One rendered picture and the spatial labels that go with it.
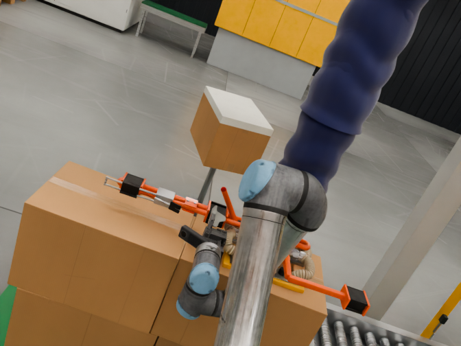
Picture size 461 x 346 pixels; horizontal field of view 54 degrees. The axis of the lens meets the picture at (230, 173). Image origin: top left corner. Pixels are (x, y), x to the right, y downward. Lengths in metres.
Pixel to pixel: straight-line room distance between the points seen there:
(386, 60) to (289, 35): 7.41
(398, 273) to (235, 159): 1.35
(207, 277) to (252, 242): 0.37
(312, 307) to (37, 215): 1.08
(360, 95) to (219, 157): 1.84
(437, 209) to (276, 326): 1.55
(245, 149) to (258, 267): 2.21
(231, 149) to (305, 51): 5.95
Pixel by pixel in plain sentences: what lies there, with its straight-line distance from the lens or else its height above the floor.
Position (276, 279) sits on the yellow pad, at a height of 0.97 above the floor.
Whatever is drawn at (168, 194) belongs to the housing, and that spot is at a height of 1.09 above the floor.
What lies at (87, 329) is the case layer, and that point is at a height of 0.46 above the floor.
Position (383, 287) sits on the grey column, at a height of 0.45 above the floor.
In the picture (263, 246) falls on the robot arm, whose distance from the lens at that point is 1.12.
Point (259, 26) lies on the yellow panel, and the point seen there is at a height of 1.01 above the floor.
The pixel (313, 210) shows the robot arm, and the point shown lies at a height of 1.49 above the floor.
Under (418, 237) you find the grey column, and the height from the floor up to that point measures 0.88.
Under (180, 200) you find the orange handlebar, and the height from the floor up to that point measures 1.07.
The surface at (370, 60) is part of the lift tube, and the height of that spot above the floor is 1.84.
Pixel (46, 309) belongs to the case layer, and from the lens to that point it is 2.07.
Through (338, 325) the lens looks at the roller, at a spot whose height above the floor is 0.55.
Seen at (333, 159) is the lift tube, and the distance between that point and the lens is 1.64.
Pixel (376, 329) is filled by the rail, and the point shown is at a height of 0.58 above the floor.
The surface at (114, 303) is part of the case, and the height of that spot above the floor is 0.64.
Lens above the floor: 1.97
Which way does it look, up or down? 24 degrees down
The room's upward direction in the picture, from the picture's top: 23 degrees clockwise
